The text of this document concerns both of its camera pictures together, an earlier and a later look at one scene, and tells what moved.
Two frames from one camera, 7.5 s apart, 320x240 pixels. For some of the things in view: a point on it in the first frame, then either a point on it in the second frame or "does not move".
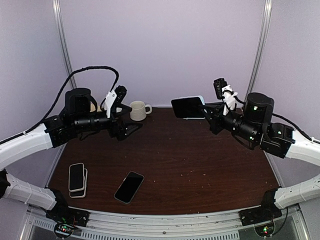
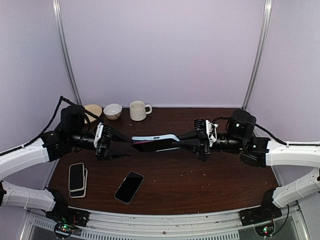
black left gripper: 120,133 → 103,147
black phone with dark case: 128,188 does not move
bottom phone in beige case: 81,193 does not move
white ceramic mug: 138,112 does not move
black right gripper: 214,118 → 201,145
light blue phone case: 203,101 → 159,137
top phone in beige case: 76,179 does not move
